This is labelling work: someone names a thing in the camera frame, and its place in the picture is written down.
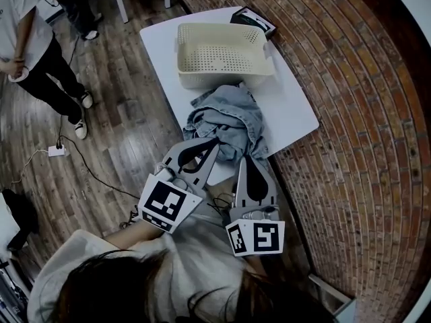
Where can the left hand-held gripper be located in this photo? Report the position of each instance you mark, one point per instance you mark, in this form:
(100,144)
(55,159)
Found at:
(163,202)

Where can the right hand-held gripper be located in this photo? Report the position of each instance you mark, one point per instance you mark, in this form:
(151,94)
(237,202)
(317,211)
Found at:
(266,237)

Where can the blue denim garment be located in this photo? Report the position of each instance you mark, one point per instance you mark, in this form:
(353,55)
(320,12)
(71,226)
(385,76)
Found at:
(229,113)

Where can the cream perforated plastic basket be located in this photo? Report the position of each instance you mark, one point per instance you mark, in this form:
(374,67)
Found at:
(219,56)

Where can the person's left forearm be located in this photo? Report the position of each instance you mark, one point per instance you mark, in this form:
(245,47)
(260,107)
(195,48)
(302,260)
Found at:
(134,235)

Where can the black tissue box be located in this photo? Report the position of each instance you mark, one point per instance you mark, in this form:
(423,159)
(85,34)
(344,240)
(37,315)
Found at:
(252,19)

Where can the person's white shirt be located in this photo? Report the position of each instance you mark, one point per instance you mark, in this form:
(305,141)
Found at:
(195,254)

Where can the white power strip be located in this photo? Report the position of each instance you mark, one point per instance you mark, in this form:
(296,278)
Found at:
(57,150)

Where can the black bag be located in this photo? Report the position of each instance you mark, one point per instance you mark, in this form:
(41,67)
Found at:
(20,210)

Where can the white tape roll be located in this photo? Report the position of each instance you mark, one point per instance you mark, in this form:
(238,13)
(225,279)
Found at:
(18,75)

